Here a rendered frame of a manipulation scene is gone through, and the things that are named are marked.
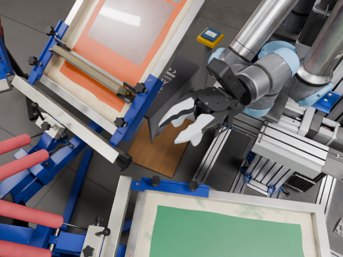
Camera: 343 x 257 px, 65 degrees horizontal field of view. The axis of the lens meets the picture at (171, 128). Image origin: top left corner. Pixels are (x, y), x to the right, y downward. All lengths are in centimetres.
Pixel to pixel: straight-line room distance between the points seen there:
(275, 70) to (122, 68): 77
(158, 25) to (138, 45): 12
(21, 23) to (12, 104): 128
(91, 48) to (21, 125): 165
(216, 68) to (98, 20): 98
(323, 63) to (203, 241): 78
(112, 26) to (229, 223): 102
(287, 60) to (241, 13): 315
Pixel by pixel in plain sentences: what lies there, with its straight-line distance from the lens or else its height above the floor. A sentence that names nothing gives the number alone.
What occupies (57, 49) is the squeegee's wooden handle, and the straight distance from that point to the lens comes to 134.
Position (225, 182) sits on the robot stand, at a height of 21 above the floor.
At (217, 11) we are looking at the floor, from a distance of 378.
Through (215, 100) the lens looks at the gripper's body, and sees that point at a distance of 56.
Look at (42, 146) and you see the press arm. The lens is 132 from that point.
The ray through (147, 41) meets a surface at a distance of 124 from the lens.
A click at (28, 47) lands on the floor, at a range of 361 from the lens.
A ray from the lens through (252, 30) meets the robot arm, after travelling 77.
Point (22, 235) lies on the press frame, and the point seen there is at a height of 102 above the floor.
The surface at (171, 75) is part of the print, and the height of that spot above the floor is 95.
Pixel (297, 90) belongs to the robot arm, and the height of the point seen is 145.
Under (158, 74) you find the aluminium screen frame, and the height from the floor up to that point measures 131.
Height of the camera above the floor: 212
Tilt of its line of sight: 58 degrees down
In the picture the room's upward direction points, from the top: straight up
